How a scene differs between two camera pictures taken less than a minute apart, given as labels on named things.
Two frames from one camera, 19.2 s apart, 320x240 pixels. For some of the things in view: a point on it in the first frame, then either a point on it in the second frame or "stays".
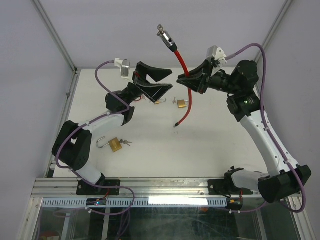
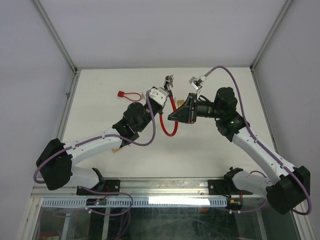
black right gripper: (200, 83) → (185, 114)
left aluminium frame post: (56, 35) stays
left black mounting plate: (84, 188) stays
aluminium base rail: (145, 188) stays
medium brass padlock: (182, 103) stays
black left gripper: (153, 92) → (161, 110)
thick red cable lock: (168, 40) → (168, 88)
